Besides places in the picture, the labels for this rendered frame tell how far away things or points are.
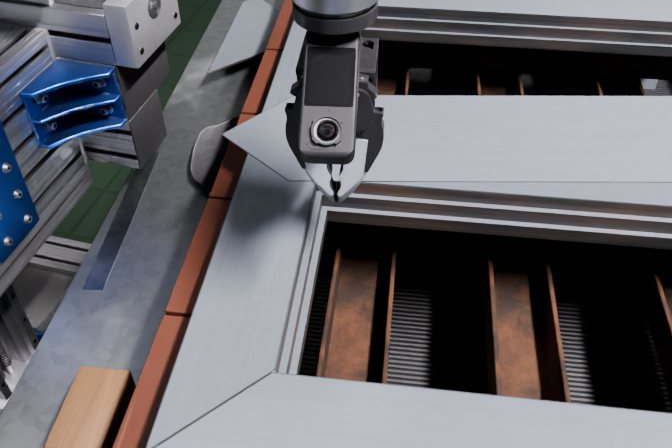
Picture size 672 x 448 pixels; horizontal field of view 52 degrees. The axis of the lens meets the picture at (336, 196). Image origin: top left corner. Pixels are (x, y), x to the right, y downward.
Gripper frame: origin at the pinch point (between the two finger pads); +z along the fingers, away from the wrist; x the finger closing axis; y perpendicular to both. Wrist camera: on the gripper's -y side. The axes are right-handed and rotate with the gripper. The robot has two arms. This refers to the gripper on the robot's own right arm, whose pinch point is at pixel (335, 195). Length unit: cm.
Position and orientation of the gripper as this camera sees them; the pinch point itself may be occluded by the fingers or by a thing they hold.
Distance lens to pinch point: 68.7
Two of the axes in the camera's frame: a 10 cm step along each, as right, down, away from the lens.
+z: 0.1, 7.4, 6.7
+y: 1.0, -6.7, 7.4
